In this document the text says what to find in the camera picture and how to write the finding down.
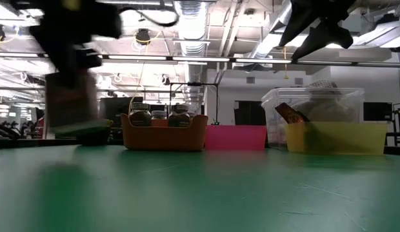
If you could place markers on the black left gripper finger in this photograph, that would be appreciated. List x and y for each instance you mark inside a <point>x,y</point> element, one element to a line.
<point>71,77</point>

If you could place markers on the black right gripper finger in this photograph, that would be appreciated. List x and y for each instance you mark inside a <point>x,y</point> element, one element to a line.
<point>300,30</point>
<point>332,35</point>

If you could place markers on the taco seasoning mix pouch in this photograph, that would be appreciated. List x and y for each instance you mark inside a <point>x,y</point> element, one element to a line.
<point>74,103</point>
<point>292,115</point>

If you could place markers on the bagel seasoning jar white label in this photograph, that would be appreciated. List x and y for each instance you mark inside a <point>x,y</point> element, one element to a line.
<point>140,117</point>

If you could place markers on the dark green spice jar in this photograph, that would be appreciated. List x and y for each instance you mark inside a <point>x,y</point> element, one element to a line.
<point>179,117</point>

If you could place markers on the yellow hanging pendant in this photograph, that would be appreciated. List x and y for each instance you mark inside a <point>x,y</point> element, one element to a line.
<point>286,76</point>

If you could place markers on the clear plastic storage container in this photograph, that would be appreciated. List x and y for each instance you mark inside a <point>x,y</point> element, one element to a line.
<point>274,100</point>

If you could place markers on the small white-lidded spice jar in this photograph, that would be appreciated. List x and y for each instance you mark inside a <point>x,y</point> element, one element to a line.
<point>159,114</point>

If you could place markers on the overhead light bar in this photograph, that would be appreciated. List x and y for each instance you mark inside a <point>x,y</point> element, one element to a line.
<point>200,59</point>

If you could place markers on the yellow plastic bin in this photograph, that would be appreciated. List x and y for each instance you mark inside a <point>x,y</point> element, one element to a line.
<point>355,138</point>

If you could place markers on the orange plastic bin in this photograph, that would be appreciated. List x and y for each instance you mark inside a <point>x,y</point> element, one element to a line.
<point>164,138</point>

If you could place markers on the black equipment stand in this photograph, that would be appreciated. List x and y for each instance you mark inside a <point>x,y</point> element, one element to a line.
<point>398,129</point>

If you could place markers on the pink plastic bin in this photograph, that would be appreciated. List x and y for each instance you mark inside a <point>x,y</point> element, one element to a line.
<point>235,138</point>

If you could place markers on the smooth silver ventilation duct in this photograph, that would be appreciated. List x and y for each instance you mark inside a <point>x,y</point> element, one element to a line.
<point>267,38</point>

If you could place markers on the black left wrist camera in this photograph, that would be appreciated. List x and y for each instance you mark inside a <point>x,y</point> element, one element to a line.
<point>106,21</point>

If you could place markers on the black wall monitor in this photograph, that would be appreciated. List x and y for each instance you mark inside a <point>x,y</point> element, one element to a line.
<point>377,111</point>

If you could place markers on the small black hanging camera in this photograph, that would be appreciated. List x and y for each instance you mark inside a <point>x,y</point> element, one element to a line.
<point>166,80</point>

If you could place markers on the silver ribbed ventilation duct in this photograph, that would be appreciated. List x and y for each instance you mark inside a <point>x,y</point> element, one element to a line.
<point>191,29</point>

